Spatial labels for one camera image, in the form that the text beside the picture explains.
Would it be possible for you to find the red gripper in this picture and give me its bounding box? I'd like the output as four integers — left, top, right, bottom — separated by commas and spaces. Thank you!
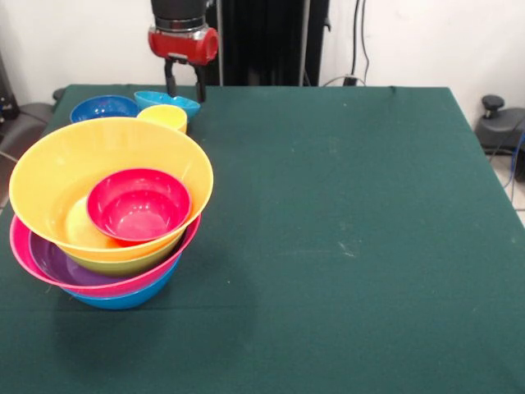
147, 25, 220, 103

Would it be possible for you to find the small light blue bowl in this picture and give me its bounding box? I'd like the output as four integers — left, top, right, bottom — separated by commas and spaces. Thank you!
134, 89, 203, 122

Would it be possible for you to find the small red bowl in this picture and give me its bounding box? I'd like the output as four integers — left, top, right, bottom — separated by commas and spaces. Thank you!
85, 167, 193, 248

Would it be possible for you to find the large orange bowl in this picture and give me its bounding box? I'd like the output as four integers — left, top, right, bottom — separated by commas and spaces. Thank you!
8, 117, 215, 263

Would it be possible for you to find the green bowl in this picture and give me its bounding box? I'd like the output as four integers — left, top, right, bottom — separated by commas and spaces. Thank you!
65, 241, 184, 277

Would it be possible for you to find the purple bowl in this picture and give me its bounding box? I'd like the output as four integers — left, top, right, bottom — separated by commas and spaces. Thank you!
28, 231, 124, 287

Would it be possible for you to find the large pink bowl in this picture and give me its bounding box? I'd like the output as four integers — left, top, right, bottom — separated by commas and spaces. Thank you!
9, 213, 203, 299

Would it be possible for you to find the yellow cup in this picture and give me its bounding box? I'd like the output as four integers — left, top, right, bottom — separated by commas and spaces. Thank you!
135, 103, 189, 135

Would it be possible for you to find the small dark blue bowl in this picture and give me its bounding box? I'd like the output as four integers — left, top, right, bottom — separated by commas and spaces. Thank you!
69, 94, 141, 124

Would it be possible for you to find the black chair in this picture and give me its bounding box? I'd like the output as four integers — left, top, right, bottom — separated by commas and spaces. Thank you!
0, 51, 57, 167

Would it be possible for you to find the large light blue bowl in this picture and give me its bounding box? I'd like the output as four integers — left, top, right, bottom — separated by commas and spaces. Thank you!
61, 254, 182, 311

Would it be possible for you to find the dark green tablecloth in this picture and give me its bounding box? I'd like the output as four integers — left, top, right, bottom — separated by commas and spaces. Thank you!
0, 84, 525, 394

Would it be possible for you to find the black knobbed device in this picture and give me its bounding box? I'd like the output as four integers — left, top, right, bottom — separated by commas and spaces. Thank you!
474, 94, 525, 184

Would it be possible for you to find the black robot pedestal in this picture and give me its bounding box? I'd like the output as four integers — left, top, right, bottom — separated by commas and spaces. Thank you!
188, 0, 344, 87

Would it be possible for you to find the black wall cable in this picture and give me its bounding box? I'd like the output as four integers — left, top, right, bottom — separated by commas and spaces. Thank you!
319, 0, 372, 87

